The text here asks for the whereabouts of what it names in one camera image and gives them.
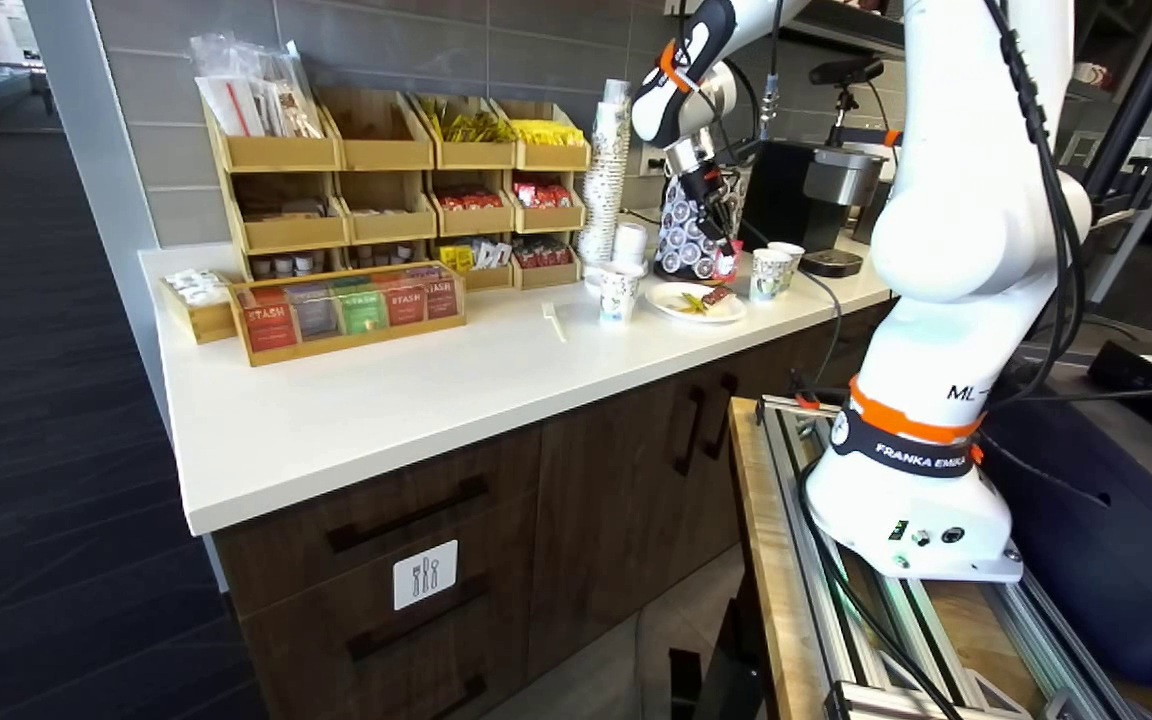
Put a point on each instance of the wooden tea box tray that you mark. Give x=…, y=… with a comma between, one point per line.
x=336, y=346

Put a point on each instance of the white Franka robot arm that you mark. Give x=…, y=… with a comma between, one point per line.
x=963, y=227

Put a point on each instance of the black coffee machine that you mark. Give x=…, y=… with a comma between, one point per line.
x=778, y=193

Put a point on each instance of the clear bag of stirrers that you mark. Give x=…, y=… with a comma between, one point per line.
x=251, y=94

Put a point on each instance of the white plastic spoon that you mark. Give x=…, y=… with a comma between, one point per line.
x=553, y=323

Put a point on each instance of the green tea box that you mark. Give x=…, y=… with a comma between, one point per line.
x=362, y=308

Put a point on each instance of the white paper cup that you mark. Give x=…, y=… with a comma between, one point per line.
x=774, y=271

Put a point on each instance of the red sachet pile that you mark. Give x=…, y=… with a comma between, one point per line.
x=542, y=193
x=469, y=197

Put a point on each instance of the small wooden sachet box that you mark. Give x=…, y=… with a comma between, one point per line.
x=213, y=323

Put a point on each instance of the dark wood counter cabinet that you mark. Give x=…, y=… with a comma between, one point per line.
x=576, y=505

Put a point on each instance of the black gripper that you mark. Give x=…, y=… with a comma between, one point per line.
x=717, y=205

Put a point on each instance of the donut print pod holder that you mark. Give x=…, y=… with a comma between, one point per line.
x=673, y=238

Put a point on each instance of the small red packet pile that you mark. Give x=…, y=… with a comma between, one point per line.
x=542, y=254

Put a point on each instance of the dark red tea box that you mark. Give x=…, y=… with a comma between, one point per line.
x=440, y=293

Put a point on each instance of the black camera on stand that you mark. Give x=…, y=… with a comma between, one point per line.
x=851, y=72

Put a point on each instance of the aluminium frame robot table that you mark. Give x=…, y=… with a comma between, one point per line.
x=769, y=587

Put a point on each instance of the yellow and white sachet pile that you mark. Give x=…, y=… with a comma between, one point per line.
x=479, y=254

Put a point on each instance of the dark brown pod pile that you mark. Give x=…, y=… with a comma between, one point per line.
x=289, y=265

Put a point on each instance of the taller paper cup stack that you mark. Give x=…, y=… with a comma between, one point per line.
x=617, y=104

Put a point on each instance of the dark wall shelf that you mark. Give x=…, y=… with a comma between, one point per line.
x=857, y=24

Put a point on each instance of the bright yellow sachet pile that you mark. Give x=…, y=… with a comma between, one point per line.
x=545, y=135

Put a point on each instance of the wooden condiment rack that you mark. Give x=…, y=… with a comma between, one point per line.
x=280, y=152

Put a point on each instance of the white plate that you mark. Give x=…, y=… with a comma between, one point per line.
x=664, y=297

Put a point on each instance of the stack of white lids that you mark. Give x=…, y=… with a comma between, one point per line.
x=630, y=240

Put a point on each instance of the grey tea box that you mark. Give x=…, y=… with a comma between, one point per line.
x=313, y=312

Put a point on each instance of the black metal pole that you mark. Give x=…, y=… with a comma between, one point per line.
x=1140, y=100

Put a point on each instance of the white drawer label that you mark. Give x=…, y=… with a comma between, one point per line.
x=427, y=572

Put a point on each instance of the paper cup stack green logo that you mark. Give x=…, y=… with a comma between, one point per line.
x=600, y=186

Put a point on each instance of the dark yellow sachet pile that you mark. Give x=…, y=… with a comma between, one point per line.
x=466, y=123

